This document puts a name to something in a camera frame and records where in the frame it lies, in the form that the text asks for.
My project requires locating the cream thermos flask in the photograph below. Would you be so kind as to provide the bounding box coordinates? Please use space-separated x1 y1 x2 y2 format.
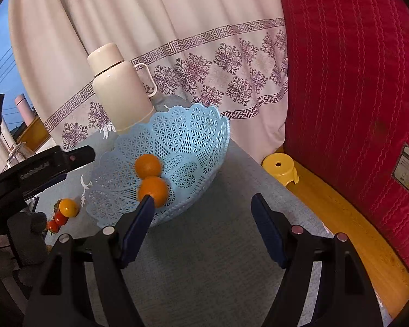
87 43 157 135

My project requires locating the patterned cream curtain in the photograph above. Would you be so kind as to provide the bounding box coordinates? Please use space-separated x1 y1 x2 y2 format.
8 0 290 164

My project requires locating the yellow plastic stool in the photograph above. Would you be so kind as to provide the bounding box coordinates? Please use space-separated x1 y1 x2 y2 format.
262 153 300 187

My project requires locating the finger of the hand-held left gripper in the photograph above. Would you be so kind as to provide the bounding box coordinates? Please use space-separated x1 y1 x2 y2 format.
19 145 97 198

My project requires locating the person's left hand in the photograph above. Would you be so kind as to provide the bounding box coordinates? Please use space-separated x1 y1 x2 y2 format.
0 211 52 288

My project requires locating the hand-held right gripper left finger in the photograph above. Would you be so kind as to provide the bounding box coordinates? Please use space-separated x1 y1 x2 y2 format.
22 195 155 327

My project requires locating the grey leaf-print tablecloth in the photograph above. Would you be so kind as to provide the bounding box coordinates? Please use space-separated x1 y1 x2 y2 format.
0 129 386 327

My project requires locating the wooden windowsill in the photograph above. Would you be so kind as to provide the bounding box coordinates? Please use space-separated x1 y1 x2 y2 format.
18 116 52 151

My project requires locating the orange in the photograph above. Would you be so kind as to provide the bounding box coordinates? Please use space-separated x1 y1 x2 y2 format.
137 176 169 208
134 154 163 180
59 198 80 217

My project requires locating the blue lattice plastic basket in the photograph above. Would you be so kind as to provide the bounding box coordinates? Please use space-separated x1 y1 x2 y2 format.
80 103 231 227

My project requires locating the red quilted mattress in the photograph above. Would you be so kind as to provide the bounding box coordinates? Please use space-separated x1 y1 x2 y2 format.
273 0 409 281

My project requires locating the glass kettle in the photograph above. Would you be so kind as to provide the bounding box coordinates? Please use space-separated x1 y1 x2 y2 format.
7 142 35 171

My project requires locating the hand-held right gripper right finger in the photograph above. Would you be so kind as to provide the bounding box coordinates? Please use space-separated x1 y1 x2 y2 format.
251 193 384 327

